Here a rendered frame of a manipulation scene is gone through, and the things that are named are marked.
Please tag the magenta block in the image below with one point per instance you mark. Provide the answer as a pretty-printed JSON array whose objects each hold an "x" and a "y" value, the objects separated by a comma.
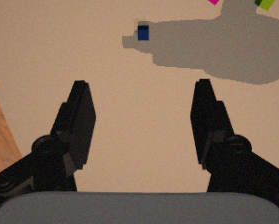
[{"x": 213, "y": 1}]

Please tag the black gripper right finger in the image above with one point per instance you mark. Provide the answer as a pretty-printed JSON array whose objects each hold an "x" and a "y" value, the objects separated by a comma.
[{"x": 227, "y": 156}]

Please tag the small blue block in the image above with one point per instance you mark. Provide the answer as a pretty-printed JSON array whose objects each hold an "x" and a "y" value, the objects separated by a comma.
[{"x": 143, "y": 32}]

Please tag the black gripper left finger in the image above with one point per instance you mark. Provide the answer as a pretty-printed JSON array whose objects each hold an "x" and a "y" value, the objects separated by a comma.
[{"x": 66, "y": 147}]

